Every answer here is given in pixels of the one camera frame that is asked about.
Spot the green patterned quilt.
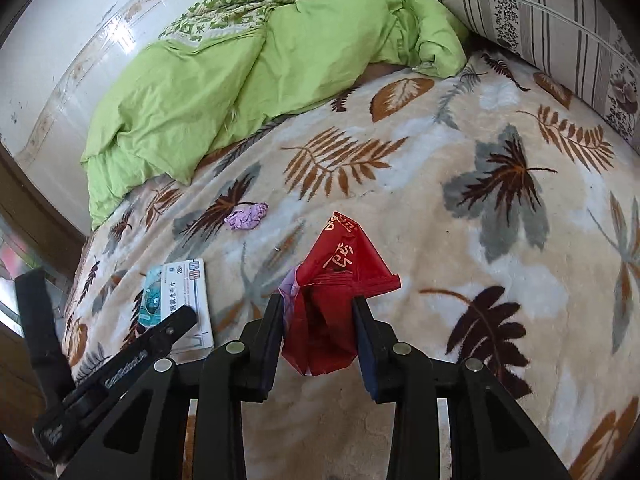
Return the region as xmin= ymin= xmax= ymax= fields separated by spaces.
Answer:
xmin=159 ymin=0 xmax=419 ymax=45

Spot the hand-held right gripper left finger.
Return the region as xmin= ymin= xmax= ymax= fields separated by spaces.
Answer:
xmin=55 ymin=292 xmax=286 ymax=480

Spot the striped floral pillow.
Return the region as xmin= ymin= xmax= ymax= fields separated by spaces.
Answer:
xmin=412 ymin=0 xmax=640 ymax=155

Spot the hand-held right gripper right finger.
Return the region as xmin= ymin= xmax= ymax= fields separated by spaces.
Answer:
xmin=351 ymin=296 xmax=574 ymax=480

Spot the leaf print blanket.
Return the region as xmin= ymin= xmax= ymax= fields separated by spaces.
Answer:
xmin=61 ymin=50 xmax=640 ymax=480

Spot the green duvet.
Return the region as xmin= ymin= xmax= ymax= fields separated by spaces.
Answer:
xmin=80 ymin=0 xmax=471 ymax=231

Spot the white cable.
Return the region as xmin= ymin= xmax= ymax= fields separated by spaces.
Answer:
xmin=452 ymin=0 xmax=639 ymax=63

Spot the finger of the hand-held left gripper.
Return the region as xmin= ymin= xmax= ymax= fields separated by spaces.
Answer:
xmin=62 ymin=304 xmax=199 ymax=413
xmin=14 ymin=267 xmax=77 ymax=410

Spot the white medicine box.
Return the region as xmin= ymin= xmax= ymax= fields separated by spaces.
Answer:
xmin=141 ymin=258 xmax=215 ymax=357

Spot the crumpled purple wrapper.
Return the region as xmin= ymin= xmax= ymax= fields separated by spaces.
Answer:
xmin=223 ymin=202 xmax=270 ymax=232

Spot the brown wooden furniture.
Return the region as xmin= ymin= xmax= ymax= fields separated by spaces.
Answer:
xmin=0 ymin=151 xmax=90 ymax=283

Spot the red wrapper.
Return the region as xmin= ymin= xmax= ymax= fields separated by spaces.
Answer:
xmin=278 ymin=211 xmax=402 ymax=377

